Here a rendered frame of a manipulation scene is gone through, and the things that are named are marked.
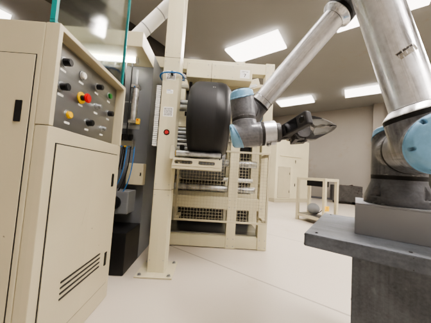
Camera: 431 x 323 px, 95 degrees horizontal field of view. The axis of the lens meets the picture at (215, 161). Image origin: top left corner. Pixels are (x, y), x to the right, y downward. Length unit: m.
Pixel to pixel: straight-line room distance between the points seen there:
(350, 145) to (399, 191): 8.45
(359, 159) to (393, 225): 8.41
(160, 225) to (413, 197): 1.39
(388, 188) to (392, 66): 0.38
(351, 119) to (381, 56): 8.73
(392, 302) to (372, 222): 0.23
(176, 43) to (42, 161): 1.31
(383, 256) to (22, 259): 1.09
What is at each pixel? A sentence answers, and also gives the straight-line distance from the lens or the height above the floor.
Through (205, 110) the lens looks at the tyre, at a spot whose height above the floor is 1.18.
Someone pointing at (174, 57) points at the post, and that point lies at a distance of 1.78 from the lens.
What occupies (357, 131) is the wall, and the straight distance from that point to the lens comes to 9.39.
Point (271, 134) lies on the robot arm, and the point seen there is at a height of 0.92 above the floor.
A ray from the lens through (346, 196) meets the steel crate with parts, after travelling 8.14.
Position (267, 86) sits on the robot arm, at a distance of 0.90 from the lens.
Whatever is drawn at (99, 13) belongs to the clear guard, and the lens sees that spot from 1.33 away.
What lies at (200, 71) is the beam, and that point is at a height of 1.69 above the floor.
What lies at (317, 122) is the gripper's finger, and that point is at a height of 0.98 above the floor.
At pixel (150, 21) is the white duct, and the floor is 2.15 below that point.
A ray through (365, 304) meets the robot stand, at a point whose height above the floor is 0.39.
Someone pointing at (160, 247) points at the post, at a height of 0.19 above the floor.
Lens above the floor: 0.77
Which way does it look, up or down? 3 degrees up
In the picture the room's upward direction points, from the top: 4 degrees clockwise
